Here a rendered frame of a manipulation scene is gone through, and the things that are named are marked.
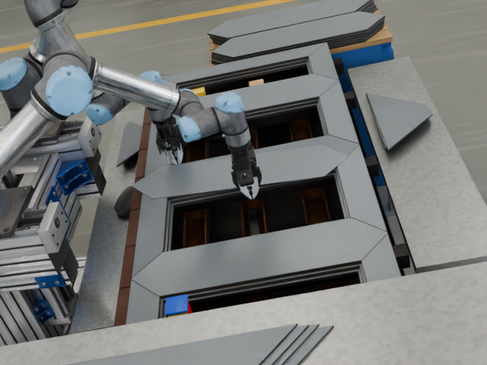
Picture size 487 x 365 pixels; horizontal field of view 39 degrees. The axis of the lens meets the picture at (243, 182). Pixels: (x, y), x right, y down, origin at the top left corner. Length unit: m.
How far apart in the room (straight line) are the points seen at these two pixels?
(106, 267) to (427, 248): 1.04
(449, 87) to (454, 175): 1.94
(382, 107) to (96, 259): 1.16
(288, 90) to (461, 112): 1.52
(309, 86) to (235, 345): 1.43
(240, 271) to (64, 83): 0.69
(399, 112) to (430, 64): 1.91
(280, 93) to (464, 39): 2.24
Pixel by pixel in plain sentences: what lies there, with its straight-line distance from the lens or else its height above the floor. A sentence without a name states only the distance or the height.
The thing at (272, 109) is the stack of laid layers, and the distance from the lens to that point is 2.61.
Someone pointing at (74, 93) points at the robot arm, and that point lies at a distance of 1.81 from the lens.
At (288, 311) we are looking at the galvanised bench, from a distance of 1.53.
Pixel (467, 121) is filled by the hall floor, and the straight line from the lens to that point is 3.91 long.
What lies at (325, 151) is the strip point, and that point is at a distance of 2.30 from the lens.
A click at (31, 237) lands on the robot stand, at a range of 2.13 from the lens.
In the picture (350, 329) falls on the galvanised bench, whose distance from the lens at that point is 1.48.
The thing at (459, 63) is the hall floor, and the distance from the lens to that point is 4.45.
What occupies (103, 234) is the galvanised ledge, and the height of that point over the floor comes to 0.68.
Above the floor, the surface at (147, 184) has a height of 0.85.
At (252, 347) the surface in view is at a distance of 1.45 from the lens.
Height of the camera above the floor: 2.18
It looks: 36 degrees down
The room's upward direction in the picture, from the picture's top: 15 degrees counter-clockwise
